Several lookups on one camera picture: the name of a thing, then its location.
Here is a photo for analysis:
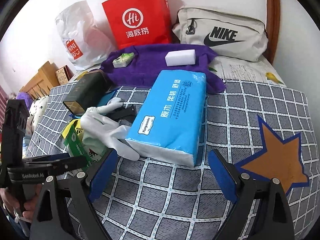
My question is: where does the white polka dot pillow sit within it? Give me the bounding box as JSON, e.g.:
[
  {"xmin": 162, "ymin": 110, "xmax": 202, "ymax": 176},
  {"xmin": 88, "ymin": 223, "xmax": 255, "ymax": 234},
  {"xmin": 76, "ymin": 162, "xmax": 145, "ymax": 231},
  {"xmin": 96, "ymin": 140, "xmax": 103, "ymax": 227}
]
[{"xmin": 27, "ymin": 96, "xmax": 50, "ymax": 131}]

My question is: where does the white tomato print tissue packet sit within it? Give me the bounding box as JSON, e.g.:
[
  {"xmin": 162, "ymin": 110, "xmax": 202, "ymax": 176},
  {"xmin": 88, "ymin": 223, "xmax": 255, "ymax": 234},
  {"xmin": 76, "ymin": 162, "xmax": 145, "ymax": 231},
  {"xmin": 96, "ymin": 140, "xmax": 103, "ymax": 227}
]
[{"xmin": 83, "ymin": 130, "xmax": 108, "ymax": 167}]

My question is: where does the blue tissue pack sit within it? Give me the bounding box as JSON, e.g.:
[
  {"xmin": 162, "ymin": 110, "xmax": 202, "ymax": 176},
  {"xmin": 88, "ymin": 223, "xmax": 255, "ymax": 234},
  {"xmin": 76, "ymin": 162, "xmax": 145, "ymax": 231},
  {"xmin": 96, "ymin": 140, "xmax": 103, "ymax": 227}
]
[{"xmin": 125, "ymin": 70, "xmax": 208, "ymax": 168}]

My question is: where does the red paper shopping bag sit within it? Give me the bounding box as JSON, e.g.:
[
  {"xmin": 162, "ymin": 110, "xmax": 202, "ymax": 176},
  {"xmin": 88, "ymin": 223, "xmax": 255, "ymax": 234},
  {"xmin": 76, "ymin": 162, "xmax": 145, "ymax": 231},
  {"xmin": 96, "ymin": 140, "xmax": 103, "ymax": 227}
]
[{"xmin": 102, "ymin": 0, "xmax": 173, "ymax": 50}]

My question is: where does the white plastic shopping bag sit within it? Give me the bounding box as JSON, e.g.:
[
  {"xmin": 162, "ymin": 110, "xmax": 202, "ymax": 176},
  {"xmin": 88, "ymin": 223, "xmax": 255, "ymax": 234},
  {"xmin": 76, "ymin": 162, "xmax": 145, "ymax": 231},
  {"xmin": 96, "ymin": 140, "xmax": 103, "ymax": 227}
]
[{"xmin": 55, "ymin": 1, "xmax": 118, "ymax": 71}]

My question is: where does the dark green tin box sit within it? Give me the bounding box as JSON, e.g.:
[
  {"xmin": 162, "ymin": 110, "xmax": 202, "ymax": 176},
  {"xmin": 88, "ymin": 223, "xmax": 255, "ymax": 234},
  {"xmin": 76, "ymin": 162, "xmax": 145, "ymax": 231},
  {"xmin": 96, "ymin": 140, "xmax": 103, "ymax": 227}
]
[{"xmin": 62, "ymin": 70, "xmax": 110, "ymax": 117}]

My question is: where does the white sponge block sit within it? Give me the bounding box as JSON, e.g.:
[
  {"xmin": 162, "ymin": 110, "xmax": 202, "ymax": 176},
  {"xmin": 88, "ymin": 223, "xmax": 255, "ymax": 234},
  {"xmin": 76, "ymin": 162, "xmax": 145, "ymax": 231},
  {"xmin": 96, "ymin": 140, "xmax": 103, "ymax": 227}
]
[{"xmin": 165, "ymin": 49, "xmax": 196, "ymax": 67}]

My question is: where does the light wooden furniture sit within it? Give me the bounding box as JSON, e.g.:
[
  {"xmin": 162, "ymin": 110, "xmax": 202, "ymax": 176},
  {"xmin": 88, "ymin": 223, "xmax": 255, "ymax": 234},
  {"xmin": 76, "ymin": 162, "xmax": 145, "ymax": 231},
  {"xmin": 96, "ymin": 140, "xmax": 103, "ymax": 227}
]
[{"xmin": 20, "ymin": 60, "xmax": 60, "ymax": 101}]

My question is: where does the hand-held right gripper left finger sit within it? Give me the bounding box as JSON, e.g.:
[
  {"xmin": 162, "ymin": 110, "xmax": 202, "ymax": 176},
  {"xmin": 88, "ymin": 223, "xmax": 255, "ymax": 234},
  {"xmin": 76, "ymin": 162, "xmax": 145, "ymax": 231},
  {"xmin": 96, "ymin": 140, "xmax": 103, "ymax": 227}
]
[{"xmin": 29, "ymin": 149, "xmax": 118, "ymax": 240}]

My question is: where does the green packet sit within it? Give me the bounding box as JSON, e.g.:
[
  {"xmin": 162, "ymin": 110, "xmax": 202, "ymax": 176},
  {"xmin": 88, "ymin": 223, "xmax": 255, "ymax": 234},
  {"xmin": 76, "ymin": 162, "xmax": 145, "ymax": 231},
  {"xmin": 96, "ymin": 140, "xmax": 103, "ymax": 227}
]
[{"xmin": 64, "ymin": 124, "xmax": 91, "ymax": 172}]

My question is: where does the white cloth glove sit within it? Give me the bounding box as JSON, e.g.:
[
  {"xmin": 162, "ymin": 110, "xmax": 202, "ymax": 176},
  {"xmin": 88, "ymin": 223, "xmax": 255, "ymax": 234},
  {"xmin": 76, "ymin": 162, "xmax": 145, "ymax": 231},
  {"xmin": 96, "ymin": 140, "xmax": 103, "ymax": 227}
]
[
  {"xmin": 80, "ymin": 97, "xmax": 130, "ymax": 133},
  {"xmin": 84, "ymin": 124, "xmax": 140, "ymax": 161}
]

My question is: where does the brown patterned box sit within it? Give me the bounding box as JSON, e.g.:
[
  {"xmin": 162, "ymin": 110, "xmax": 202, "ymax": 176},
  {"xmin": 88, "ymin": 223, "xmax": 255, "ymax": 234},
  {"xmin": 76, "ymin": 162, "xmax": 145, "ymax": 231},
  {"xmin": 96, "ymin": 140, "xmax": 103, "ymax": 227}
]
[{"xmin": 55, "ymin": 65, "xmax": 73, "ymax": 85}]

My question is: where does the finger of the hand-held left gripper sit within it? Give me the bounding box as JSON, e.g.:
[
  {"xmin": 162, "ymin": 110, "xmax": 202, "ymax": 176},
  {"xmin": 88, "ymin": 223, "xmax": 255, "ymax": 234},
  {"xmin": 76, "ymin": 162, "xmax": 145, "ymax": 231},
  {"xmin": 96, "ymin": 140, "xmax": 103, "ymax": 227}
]
[
  {"xmin": 24, "ymin": 154, "xmax": 72, "ymax": 165},
  {"xmin": 47, "ymin": 156, "xmax": 87, "ymax": 171}
]

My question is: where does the wooden headboard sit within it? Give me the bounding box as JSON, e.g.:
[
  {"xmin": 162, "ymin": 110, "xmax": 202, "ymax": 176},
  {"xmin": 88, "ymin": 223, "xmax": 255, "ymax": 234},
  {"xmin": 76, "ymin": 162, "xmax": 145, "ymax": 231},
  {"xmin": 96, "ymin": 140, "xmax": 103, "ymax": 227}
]
[{"xmin": 264, "ymin": 0, "xmax": 280, "ymax": 64}]

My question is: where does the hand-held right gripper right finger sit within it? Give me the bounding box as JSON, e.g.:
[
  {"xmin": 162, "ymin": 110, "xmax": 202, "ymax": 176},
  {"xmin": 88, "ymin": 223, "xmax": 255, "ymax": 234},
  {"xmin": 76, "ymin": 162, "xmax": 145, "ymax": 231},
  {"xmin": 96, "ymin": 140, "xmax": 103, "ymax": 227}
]
[{"xmin": 208, "ymin": 149, "xmax": 297, "ymax": 240}]

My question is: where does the beige sports bag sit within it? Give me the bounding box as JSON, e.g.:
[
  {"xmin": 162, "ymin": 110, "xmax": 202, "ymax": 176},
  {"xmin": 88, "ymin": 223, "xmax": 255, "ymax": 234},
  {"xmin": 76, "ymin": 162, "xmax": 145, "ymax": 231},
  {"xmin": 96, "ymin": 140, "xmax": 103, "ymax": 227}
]
[{"xmin": 172, "ymin": 7, "xmax": 268, "ymax": 62}]

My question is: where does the purple storage tray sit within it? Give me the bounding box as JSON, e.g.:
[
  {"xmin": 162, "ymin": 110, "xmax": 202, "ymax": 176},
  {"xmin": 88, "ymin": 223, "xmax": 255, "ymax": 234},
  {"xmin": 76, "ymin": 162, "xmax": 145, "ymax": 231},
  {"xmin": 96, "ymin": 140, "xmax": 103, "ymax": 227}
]
[{"xmin": 100, "ymin": 44, "xmax": 227, "ymax": 94}]

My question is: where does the grey checked quilt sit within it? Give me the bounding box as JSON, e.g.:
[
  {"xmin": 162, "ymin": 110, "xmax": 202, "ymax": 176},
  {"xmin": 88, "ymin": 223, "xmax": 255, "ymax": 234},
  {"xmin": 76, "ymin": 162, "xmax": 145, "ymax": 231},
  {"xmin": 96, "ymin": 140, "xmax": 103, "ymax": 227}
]
[{"xmin": 30, "ymin": 79, "xmax": 313, "ymax": 240}]

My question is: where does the yellow black pouch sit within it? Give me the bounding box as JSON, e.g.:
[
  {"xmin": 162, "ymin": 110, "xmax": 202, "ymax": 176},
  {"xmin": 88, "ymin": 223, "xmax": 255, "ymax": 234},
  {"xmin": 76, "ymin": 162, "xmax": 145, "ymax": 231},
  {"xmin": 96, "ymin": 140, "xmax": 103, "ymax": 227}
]
[{"xmin": 62, "ymin": 119, "xmax": 85, "ymax": 140}]

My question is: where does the purple plush toy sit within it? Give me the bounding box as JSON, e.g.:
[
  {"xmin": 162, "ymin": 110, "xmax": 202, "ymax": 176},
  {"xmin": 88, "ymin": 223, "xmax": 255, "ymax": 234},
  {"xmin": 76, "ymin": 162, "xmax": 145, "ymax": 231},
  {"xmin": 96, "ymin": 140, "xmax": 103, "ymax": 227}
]
[{"xmin": 15, "ymin": 92, "xmax": 33, "ymax": 106}]

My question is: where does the person's left hand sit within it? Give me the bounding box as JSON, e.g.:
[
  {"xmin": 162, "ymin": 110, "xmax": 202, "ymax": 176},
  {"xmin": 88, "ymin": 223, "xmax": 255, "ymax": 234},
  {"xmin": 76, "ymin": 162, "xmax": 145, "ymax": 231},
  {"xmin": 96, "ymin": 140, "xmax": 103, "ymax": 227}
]
[{"xmin": 0, "ymin": 184, "xmax": 43, "ymax": 221}]

